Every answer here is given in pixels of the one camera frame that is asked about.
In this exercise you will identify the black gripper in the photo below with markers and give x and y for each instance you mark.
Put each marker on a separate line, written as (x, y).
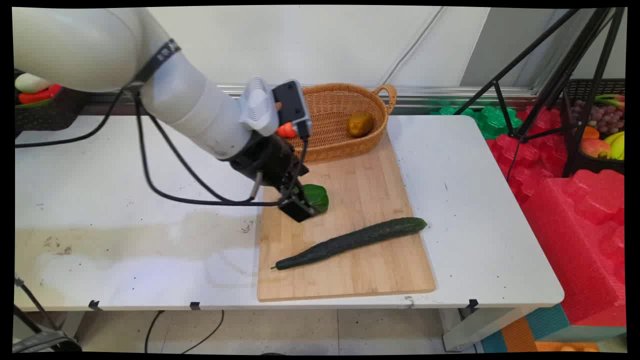
(267, 160)

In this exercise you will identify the green bell pepper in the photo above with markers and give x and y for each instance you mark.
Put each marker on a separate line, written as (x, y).
(318, 197)

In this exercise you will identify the long dark green cucumber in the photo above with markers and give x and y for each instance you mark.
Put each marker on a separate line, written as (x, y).
(350, 241)

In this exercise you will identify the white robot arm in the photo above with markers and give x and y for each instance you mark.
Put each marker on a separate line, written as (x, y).
(75, 45)

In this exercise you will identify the red orange tomato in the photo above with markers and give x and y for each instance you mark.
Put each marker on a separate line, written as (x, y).
(286, 131)

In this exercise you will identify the woven wicker basket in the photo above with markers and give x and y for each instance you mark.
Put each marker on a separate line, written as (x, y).
(330, 115)

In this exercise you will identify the brown potato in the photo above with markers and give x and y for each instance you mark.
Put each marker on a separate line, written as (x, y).
(360, 124)

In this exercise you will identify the wooden cutting board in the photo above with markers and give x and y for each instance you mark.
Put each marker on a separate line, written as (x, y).
(360, 270)

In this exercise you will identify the green foam mat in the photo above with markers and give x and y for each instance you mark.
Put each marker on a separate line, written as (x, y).
(492, 120)

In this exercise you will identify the white table leg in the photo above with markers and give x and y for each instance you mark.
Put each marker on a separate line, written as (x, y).
(480, 327)

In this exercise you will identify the red foam mat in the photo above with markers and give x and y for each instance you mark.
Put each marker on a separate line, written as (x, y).
(525, 160)

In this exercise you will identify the black plastic basket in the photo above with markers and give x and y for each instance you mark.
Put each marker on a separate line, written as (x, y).
(50, 117)

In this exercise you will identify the teal orange floor mat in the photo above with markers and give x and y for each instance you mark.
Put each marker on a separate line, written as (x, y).
(520, 332)

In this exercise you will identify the red toy pepper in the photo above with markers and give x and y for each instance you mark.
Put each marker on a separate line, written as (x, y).
(40, 94)

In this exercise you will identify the large red foam block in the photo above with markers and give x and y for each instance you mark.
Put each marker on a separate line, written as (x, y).
(575, 240)

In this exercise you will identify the green toy vegetable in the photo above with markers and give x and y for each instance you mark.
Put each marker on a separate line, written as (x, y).
(32, 103)

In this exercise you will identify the black fruit basket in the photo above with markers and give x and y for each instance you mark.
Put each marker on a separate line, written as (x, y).
(585, 165)

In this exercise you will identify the white toy radish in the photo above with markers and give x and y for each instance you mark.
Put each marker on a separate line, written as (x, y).
(31, 83)

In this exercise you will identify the black tripod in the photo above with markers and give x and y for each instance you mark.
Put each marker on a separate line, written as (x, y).
(565, 75)

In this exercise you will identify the grey black device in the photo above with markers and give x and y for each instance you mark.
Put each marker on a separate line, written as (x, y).
(45, 344)

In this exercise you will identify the orange toy fruit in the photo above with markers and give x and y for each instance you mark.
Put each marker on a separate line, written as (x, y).
(590, 132)

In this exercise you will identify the red yellow toy mango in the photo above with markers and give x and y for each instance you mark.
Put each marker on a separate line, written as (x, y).
(595, 147)

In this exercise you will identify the purple toy grapes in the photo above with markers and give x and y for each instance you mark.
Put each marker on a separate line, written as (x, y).
(605, 117)

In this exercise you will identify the yellow toy banana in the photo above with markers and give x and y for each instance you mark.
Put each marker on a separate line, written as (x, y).
(618, 145)

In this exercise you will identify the green red toy fruit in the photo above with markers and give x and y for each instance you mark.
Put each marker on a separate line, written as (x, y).
(610, 99)

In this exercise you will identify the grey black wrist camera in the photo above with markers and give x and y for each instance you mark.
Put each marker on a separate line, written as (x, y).
(290, 102)

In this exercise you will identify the metal wall rail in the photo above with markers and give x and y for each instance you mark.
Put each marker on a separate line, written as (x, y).
(450, 96)

